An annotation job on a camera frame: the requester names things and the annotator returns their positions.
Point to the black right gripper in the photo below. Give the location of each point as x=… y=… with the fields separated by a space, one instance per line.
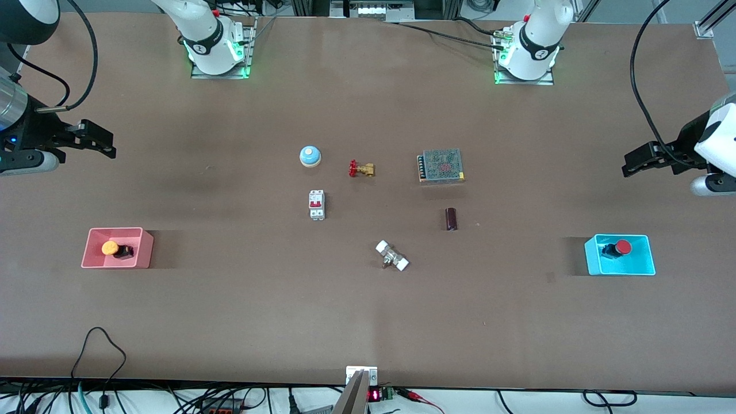
x=39 y=127

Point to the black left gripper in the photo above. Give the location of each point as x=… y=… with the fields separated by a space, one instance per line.
x=685 y=141

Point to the red push button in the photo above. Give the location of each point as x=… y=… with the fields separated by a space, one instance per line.
x=623 y=247

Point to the yellow push button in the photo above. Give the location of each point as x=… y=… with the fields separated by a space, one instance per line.
x=110 y=248

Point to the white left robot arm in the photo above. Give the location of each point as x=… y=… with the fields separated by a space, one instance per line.
x=540 y=34

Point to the cyan plastic bin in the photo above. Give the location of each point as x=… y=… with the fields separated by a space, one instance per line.
x=627 y=265

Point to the pink plastic bin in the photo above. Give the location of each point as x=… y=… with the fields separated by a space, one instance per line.
x=126 y=259

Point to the dark red capacitor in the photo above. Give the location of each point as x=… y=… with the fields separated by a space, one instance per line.
x=451 y=219

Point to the metal mesh power supply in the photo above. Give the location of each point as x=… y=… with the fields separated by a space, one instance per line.
x=441 y=165

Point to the blue call bell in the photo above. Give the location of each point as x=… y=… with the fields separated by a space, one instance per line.
x=310 y=156

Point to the white circuit breaker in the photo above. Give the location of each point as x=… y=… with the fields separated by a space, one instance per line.
x=317 y=204

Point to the silver fitting white caps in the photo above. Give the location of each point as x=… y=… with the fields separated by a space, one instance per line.
x=392 y=256

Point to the red digit display module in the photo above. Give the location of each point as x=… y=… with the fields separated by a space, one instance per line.
x=375 y=395

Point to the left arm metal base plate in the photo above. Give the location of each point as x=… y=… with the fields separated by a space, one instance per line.
x=551 y=77

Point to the aluminium frame profile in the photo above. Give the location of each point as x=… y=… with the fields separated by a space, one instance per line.
x=713 y=20

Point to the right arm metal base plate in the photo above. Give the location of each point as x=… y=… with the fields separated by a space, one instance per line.
x=248 y=57

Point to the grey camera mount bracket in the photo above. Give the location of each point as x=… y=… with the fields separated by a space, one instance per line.
x=355 y=391

